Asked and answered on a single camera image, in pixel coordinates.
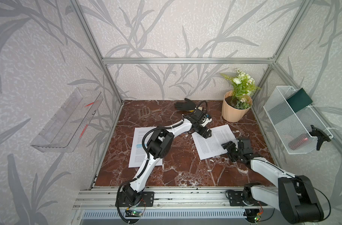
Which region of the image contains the plain printed paper document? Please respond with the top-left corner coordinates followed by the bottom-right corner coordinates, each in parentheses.
top-left (192, 124), bottom-right (237, 160)

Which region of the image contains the left circuit board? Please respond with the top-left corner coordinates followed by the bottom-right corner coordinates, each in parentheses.
top-left (125, 209), bottom-right (143, 218)

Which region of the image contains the right circuit board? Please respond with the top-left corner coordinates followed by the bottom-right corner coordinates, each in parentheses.
top-left (244, 209), bottom-right (262, 224)

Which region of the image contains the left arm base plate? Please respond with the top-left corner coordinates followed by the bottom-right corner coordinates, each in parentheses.
top-left (115, 192), bottom-right (155, 207)

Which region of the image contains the red object in basket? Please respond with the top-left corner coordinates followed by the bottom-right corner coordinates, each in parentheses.
top-left (288, 134), bottom-right (310, 151)

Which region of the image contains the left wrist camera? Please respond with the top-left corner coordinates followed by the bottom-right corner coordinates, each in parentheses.
top-left (200, 114), bottom-right (212, 127)

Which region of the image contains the clear acrylic wall shelf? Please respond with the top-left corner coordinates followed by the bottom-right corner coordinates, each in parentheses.
top-left (31, 88), bottom-right (103, 153)

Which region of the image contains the white wire mesh basket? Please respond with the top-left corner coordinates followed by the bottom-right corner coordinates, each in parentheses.
top-left (263, 86), bottom-right (333, 155)

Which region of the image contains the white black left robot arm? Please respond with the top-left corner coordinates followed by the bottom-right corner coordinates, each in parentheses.
top-left (116, 108), bottom-right (212, 207)

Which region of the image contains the terracotta pot with plant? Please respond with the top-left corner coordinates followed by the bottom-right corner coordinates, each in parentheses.
top-left (222, 68), bottom-right (260, 123)

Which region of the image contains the circuit board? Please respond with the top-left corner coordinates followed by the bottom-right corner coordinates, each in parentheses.
top-left (125, 209), bottom-right (143, 218)
top-left (244, 209), bottom-right (262, 224)

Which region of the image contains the black yellow work glove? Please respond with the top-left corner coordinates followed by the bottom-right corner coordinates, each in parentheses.
top-left (174, 98), bottom-right (197, 113)

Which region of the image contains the left black corrugated cable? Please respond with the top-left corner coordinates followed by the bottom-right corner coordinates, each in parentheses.
top-left (116, 100), bottom-right (208, 224)

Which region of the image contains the black clamp on basket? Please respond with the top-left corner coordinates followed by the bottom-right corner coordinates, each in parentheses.
top-left (309, 125), bottom-right (331, 151)

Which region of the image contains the document with blue highlight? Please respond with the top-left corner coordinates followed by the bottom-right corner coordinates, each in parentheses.
top-left (128, 127), bottom-right (155, 168)

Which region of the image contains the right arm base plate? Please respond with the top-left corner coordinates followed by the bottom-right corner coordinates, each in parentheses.
top-left (225, 190), bottom-right (267, 207)

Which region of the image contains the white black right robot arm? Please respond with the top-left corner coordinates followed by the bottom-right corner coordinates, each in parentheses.
top-left (221, 138), bottom-right (327, 224)

